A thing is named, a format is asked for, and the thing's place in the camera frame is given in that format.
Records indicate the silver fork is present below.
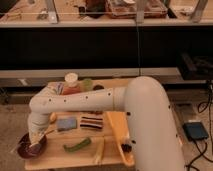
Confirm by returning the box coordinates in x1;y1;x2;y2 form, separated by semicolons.
29;130;54;147

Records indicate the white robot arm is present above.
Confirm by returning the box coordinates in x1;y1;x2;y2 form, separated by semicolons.
28;76;186;171

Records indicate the orange bowl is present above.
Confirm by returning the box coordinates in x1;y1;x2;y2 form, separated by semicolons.
62;87;81;95

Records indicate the purple bowl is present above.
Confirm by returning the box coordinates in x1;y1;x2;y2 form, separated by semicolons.
17;133;47;159

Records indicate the dark metal cup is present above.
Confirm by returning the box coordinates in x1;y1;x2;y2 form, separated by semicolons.
93;85;104;91

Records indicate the green cup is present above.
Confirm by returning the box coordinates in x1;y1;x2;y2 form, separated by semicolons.
81;78;93;92

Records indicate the bunch of dark grapes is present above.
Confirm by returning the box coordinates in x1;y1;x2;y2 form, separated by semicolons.
88;111;103;115

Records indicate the yellow plastic bin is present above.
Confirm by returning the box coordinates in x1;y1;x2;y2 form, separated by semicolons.
106;111;135;167

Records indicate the blue grey cloth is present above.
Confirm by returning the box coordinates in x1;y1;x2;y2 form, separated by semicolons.
48;83;63;95

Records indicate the yellow wooden stick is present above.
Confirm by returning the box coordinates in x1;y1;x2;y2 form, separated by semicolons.
94;138;105;165

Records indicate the blue sponge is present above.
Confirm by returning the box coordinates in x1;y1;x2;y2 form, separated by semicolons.
56;117;77;131

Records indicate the green pepper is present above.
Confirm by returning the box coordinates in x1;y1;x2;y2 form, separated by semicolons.
63;137;92;153

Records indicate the yellow apple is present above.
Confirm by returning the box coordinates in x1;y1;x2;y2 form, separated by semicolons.
50;113;57;123

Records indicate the black and white dish brush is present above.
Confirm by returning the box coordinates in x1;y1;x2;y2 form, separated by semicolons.
121;140;132;153

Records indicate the black foot pedal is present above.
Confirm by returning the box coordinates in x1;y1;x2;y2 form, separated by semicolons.
183;122;209;141

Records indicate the black cable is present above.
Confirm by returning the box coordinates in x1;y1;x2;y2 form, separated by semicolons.
185;79;213;171

